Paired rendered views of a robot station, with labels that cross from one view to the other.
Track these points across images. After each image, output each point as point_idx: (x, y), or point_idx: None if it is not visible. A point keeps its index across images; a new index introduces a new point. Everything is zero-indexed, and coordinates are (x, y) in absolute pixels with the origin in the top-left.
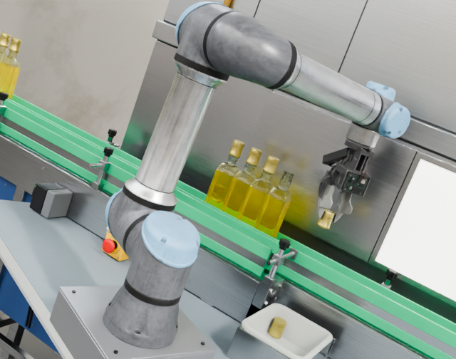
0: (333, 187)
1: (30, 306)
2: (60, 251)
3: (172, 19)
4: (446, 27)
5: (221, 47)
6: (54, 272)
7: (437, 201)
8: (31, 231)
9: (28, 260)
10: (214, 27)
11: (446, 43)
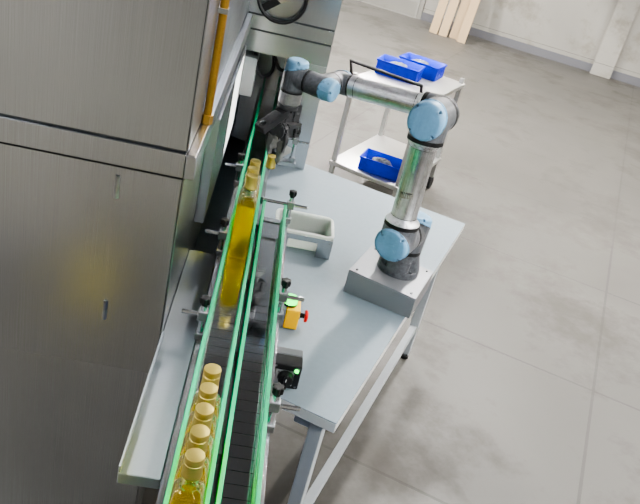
0: None
1: None
2: (332, 346)
3: (191, 141)
4: None
5: (456, 121)
6: (363, 336)
7: (233, 95)
8: (330, 369)
9: (370, 350)
10: (458, 115)
11: None
